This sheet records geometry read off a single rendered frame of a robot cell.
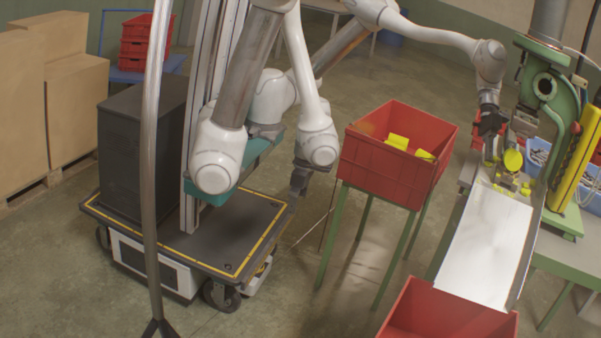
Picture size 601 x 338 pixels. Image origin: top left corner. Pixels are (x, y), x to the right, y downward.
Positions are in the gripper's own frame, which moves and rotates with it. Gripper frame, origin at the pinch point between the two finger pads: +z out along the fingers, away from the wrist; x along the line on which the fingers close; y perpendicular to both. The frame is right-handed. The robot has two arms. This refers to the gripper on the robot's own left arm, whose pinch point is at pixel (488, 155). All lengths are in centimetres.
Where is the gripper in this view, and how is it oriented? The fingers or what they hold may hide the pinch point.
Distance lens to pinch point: 151.6
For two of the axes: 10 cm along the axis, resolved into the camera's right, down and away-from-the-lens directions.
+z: -1.7, 9.6, -2.3
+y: -9.8, -1.8, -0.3
